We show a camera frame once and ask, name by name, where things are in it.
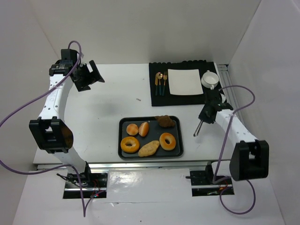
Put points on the left orange bagel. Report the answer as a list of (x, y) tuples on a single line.
[(129, 144)]

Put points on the black placemat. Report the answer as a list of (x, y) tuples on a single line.
[(171, 100)]

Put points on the gold fork teal handle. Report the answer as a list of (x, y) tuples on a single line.
[(165, 76)]

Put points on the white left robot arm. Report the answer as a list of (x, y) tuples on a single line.
[(49, 130)]

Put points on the gold knife teal handle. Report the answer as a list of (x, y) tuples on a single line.
[(156, 84)]

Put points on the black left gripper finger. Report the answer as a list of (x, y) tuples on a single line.
[(95, 74), (82, 88)]

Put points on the oblong tan bread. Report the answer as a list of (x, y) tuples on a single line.
[(149, 149)]

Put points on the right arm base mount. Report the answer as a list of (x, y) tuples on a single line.
[(201, 183)]

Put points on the white square plate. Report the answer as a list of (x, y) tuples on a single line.
[(184, 82)]

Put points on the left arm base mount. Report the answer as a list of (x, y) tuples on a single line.
[(94, 188)]

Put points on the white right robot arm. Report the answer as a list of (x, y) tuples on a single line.
[(250, 157)]

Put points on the orange bread roll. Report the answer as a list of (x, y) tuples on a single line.
[(143, 129)]

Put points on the dark brown croissant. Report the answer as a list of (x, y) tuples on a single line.
[(165, 121)]

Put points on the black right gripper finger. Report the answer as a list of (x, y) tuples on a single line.
[(208, 120), (202, 115)]

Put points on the aluminium side rail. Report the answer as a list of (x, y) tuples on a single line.
[(225, 80)]

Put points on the white cup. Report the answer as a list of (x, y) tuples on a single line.
[(210, 80)]

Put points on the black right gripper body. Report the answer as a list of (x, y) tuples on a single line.
[(206, 115)]

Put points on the gold spoon teal handle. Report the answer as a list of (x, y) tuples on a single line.
[(159, 77)]

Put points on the black baking tray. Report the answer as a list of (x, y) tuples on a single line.
[(153, 135)]

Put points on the right pale bagel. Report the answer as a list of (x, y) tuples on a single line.
[(167, 141)]

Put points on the metal tongs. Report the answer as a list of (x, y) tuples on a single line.
[(197, 131)]

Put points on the round bun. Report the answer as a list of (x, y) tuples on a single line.
[(132, 129)]

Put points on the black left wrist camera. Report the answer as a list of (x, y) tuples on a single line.
[(69, 55)]

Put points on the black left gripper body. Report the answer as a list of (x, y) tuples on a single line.
[(86, 76)]

